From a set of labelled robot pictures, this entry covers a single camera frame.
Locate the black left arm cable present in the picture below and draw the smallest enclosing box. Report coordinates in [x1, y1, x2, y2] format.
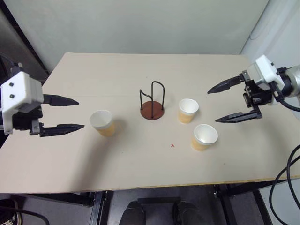
[0, 54, 15, 71]

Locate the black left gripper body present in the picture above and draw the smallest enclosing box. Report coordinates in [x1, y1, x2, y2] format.
[11, 103, 44, 136]

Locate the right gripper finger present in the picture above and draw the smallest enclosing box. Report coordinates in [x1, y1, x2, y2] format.
[215, 106, 262, 123]
[206, 74, 247, 95]

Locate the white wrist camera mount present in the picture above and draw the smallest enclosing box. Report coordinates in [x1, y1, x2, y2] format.
[0, 71, 44, 135]
[247, 54, 282, 90]

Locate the wire cup holder stand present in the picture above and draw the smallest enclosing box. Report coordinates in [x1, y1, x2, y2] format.
[139, 81, 165, 121]

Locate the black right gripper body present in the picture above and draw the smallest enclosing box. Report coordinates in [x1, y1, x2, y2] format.
[242, 79, 274, 110]

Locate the dark rounded shape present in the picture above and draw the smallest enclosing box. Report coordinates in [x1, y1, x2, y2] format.
[119, 201, 146, 225]

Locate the black frame post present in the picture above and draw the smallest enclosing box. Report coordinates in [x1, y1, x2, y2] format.
[0, 0, 51, 79]

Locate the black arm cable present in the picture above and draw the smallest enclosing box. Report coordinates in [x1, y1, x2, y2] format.
[0, 54, 15, 71]
[269, 92, 300, 225]

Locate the black metal table frame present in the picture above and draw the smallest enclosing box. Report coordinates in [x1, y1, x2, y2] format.
[23, 179, 300, 225]

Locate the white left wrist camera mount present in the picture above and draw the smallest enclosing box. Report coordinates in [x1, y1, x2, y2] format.
[0, 71, 44, 135]

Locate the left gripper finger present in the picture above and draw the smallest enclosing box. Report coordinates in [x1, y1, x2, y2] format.
[38, 123, 85, 138]
[42, 94, 79, 107]

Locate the black floor cable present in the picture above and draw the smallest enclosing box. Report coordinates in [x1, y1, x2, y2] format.
[0, 208, 50, 225]

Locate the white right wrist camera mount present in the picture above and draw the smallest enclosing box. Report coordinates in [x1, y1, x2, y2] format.
[247, 54, 282, 90]

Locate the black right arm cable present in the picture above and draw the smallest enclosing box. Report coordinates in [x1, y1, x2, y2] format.
[269, 92, 300, 225]

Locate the yellow paper cup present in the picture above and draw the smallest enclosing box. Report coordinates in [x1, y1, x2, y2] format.
[89, 109, 117, 138]
[178, 98, 200, 125]
[190, 123, 219, 152]

